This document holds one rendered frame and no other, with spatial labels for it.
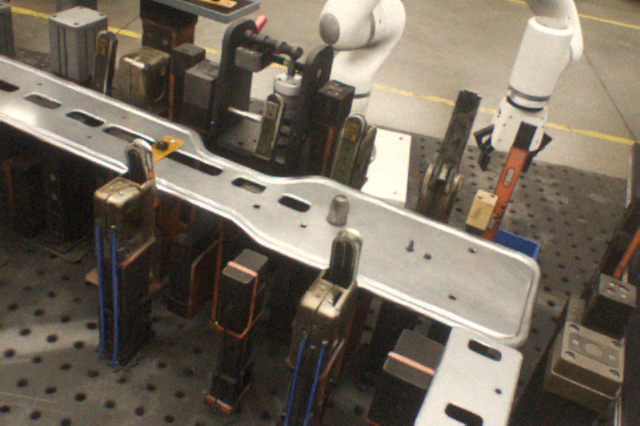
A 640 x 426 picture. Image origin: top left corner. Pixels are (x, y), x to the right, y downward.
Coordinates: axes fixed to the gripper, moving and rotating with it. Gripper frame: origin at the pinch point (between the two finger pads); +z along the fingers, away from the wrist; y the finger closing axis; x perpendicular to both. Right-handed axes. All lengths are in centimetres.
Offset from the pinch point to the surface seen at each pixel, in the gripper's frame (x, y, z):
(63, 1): 44, -95, -12
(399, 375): -56, -37, -5
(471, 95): -18.3, -20.1, -25.4
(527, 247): -3.0, 11.1, 20.6
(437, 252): -33.2, -25.3, -5.2
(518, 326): -49, -18, -6
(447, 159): -20.0, -21.9, -14.2
